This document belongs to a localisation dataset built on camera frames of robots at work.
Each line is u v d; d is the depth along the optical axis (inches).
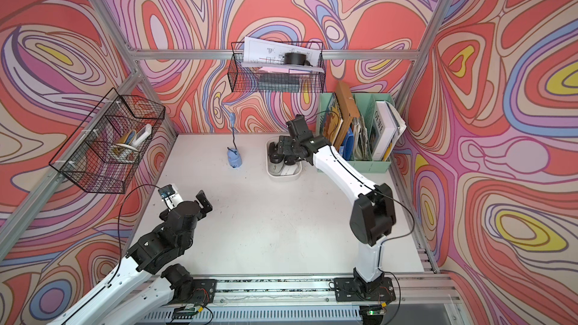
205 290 28.6
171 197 23.9
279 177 39.7
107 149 27.5
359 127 35.7
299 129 25.6
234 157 40.0
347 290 28.7
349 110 32.3
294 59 32.3
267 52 33.8
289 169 40.1
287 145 30.9
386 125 34.4
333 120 39.0
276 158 40.2
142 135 29.4
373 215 18.6
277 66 30.6
